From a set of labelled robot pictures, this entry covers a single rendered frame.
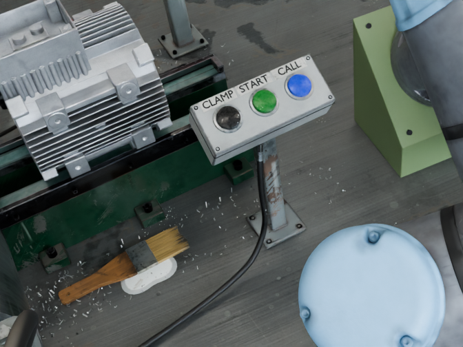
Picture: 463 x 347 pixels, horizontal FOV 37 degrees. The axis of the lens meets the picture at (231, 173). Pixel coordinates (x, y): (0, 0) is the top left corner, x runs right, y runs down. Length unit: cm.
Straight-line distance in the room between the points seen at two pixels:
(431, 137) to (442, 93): 73
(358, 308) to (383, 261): 3
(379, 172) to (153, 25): 62
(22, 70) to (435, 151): 62
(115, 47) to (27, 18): 13
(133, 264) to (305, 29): 62
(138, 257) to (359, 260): 73
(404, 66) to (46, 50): 50
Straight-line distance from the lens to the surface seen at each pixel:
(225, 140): 84
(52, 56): 93
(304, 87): 87
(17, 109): 93
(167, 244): 107
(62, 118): 92
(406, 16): 37
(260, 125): 85
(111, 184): 106
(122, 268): 106
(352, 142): 117
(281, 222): 105
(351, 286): 36
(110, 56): 96
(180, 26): 139
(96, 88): 94
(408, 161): 110
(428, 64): 37
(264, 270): 102
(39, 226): 107
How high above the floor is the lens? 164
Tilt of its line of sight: 47 degrees down
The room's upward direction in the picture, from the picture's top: 12 degrees counter-clockwise
